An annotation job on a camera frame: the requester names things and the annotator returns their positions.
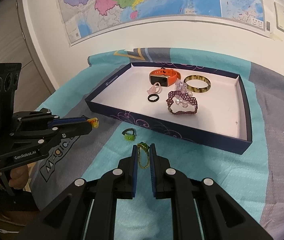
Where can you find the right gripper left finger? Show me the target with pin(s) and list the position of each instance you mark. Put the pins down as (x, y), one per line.
(86, 209)

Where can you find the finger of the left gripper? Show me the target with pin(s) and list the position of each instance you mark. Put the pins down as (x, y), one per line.
(66, 121)
(64, 133)

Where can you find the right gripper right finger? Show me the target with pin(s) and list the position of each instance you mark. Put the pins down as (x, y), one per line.
(200, 209)

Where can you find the orange smart watch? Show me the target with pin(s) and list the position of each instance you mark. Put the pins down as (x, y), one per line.
(165, 77)

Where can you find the tortoiseshell bangle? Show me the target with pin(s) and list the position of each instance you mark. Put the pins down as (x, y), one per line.
(197, 83)

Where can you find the left hand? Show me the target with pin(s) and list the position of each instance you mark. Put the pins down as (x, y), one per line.
(19, 177)

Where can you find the teal grey bedsheet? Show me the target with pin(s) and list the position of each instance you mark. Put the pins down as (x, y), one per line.
(255, 179)

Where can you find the navy shallow box tray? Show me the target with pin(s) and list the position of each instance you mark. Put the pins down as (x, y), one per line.
(218, 118)

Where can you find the wall map poster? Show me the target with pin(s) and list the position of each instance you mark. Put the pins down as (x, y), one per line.
(85, 18)

